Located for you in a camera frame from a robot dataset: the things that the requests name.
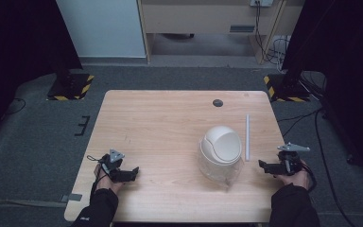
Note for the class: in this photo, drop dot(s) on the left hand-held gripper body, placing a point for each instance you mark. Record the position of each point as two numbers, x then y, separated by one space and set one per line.
112 162

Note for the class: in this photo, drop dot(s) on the black round table grommet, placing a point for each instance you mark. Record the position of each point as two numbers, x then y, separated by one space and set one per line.
217 102

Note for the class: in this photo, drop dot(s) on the person's left hand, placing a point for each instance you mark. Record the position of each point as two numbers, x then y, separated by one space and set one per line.
104 183

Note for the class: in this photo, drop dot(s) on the white cabinet panel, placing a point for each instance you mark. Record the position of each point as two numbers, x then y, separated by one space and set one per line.
102 28

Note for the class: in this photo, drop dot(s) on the white swing-lid trash can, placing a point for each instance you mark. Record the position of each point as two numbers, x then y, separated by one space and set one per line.
221 145

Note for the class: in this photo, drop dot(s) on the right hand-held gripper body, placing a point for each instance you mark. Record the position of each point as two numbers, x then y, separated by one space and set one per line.
289 161

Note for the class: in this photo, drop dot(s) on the black curtain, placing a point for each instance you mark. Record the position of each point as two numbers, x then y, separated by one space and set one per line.
19 47
343 63

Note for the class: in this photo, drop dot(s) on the white straw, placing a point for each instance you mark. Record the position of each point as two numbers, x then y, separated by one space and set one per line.
247 137

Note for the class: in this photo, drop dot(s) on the grey power strip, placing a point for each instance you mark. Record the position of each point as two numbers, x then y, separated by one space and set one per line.
261 2

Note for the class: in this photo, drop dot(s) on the person's right hand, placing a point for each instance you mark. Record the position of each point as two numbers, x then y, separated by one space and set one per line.
296 179

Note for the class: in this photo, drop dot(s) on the grey floor tape patch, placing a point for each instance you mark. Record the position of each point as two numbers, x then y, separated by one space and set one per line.
72 197

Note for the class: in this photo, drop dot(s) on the black stand base striped edge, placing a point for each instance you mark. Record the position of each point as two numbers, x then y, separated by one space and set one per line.
71 86
286 89

